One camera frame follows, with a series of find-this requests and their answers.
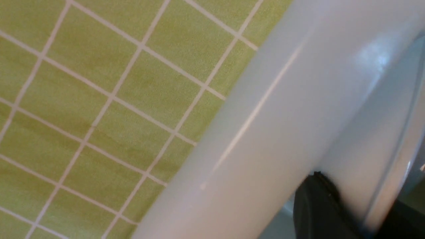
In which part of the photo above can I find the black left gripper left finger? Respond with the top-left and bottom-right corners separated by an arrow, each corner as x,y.
293,172 -> 364,239

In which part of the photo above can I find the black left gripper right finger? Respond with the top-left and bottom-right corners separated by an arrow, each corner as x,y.
365,199 -> 425,239

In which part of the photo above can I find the white square dish front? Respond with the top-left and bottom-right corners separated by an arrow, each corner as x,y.
318,36 -> 424,233

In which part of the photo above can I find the large white plastic tub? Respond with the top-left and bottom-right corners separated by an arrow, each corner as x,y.
131,0 -> 425,239

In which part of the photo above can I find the green checkered tablecloth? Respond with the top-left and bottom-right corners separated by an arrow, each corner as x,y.
0,0 -> 291,239

